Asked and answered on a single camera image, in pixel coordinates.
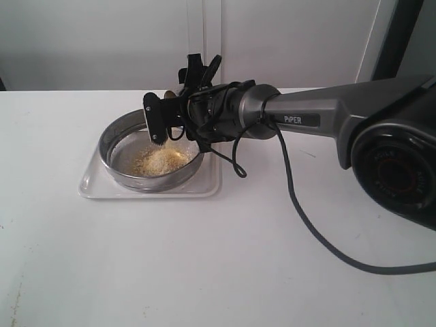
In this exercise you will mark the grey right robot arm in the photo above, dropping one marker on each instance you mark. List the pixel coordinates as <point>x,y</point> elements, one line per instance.
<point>384,130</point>

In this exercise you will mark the round stainless steel sieve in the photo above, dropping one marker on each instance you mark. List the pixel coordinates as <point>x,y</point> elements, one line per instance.
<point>127,135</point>

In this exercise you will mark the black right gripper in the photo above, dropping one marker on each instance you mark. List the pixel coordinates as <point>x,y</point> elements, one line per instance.
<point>210,115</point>

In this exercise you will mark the stainless steel cup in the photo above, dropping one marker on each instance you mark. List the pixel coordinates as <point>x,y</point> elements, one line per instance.
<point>169,94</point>

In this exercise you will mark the white rectangular plastic tray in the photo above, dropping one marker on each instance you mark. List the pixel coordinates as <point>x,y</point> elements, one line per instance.
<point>98,183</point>

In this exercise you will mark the yellow grain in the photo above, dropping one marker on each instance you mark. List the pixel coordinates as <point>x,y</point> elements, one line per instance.
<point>150,162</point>

